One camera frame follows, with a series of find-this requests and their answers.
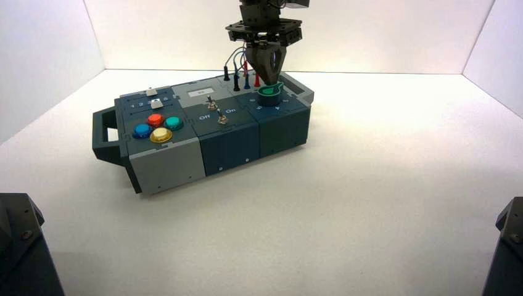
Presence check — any black banana plug cable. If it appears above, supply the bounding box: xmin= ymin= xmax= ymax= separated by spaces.
xmin=223 ymin=46 xmax=246 ymax=93

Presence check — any black left robot arm base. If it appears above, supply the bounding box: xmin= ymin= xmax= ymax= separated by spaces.
xmin=0 ymin=192 xmax=65 ymax=296

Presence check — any yellow push button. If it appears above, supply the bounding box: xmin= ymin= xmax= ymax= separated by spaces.
xmin=149 ymin=127 xmax=174 ymax=144

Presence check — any grey and teal control box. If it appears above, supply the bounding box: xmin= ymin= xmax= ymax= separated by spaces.
xmin=92 ymin=71 xmax=315 ymax=196

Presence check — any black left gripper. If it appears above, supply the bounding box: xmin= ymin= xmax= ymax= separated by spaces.
xmin=225 ymin=4 xmax=303 ymax=86

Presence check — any red banana plug cable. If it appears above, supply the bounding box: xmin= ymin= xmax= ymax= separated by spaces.
xmin=242 ymin=59 xmax=261 ymax=88

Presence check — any white display label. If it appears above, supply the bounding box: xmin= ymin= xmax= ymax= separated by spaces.
xmin=187 ymin=87 xmax=215 ymax=99

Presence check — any black right robot arm base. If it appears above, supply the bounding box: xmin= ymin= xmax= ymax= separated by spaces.
xmin=482 ymin=197 xmax=523 ymax=296

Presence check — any green rotary knob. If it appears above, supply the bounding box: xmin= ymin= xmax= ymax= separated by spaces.
xmin=257 ymin=81 xmax=284 ymax=108

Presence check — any teal green push button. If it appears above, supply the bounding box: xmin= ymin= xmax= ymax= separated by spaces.
xmin=164 ymin=116 xmax=184 ymax=132

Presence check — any blue push button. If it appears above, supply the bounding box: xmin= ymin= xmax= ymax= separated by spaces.
xmin=132 ymin=123 xmax=154 ymax=140

